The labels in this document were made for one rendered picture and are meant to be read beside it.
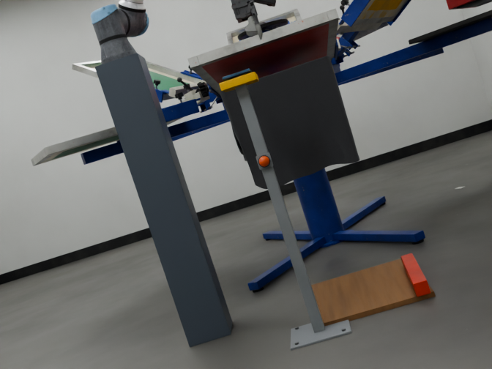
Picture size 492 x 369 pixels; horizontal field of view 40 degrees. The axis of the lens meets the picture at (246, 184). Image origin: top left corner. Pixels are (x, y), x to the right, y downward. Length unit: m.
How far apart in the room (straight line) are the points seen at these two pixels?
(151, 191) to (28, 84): 5.24
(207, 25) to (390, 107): 2.15
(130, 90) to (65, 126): 4.99
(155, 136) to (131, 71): 0.27
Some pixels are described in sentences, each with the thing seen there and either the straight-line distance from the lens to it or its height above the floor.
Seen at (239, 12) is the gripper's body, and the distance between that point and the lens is 2.57.
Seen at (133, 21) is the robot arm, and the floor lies 1.35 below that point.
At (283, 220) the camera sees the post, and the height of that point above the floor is 0.43.
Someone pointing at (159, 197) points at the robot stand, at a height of 0.63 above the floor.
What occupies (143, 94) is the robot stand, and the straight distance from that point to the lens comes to 2.72.
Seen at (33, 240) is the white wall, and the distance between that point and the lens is 7.96.
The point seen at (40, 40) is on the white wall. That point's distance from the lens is 7.83.
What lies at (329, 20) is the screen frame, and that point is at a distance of 2.56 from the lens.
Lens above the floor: 0.76
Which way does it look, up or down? 4 degrees down
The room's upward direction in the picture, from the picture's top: 18 degrees counter-clockwise
